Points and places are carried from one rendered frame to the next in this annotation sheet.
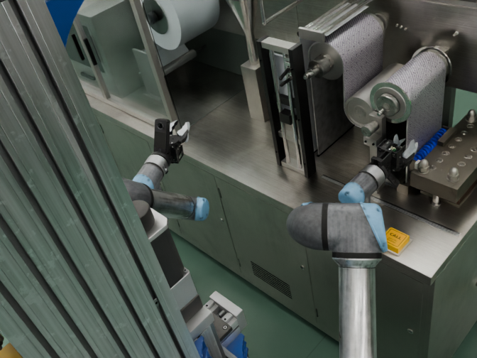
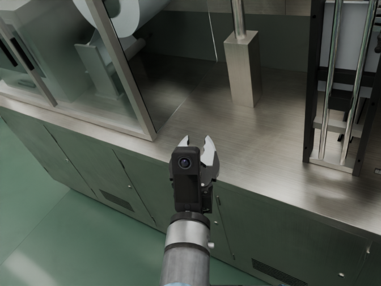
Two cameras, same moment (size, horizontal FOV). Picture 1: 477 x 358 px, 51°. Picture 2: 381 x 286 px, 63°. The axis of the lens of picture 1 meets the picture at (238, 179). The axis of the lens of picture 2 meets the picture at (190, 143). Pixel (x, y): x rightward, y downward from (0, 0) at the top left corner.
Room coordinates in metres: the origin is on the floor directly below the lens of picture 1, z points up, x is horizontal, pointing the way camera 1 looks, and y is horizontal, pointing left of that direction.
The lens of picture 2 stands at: (1.06, 0.25, 1.69)
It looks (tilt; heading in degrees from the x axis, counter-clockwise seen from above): 44 degrees down; 350
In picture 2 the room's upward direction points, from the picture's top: 17 degrees counter-clockwise
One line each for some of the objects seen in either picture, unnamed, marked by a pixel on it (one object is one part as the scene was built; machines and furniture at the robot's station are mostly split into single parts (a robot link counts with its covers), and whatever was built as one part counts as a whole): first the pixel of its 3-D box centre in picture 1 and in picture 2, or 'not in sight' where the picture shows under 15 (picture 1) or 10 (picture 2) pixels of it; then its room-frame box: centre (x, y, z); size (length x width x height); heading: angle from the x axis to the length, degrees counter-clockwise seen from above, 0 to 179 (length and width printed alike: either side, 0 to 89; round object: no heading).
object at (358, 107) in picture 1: (380, 94); not in sight; (1.50, -0.56, 1.17); 0.26 x 0.12 x 0.12; 127
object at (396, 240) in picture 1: (394, 240); not in sight; (1.06, -0.44, 0.91); 0.07 x 0.07 x 0.02; 37
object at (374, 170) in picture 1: (371, 176); not in sight; (1.16, -0.40, 1.11); 0.08 x 0.05 x 0.08; 37
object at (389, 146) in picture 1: (386, 160); not in sight; (1.21, -0.47, 1.12); 0.12 x 0.08 x 0.09; 127
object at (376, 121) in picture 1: (374, 154); not in sight; (1.33, -0.48, 1.05); 0.06 x 0.05 x 0.31; 127
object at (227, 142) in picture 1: (221, 114); (193, 104); (2.10, 0.00, 0.88); 2.52 x 0.66 x 0.04; 37
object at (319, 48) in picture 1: (348, 45); not in sight; (1.61, -0.49, 1.33); 0.25 x 0.14 x 0.14; 127
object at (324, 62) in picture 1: (321, 65); not in sight; (1.51, -0.36, 1.33); 0.06 x 0.06 x 0.06; 37
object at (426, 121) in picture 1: (424, 124); not in sight; (1.35, -0.66, 1.11); 0.23 x 0.01 x 0.18; 127
